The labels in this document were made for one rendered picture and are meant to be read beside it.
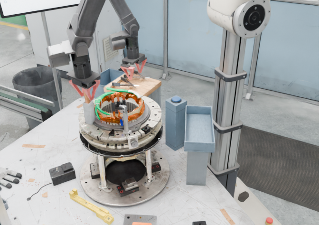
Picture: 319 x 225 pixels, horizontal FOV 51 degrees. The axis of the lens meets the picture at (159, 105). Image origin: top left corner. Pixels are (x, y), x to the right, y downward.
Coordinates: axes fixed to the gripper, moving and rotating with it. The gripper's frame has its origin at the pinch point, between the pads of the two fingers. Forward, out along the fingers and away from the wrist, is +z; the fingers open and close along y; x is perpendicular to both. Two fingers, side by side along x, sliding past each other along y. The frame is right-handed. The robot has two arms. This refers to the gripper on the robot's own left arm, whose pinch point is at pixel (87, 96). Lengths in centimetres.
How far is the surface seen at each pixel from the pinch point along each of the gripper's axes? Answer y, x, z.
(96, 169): 0.1, -1.9, 37.2
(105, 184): 8.9, -6.1, 36.9
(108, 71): -29, 42, 22
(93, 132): 6.2, -5.1, 10.5
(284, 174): 60, 126, 128
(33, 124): -134, 52, 119
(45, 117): -64, 22, 56
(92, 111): 1.7, -0.2, 6.0
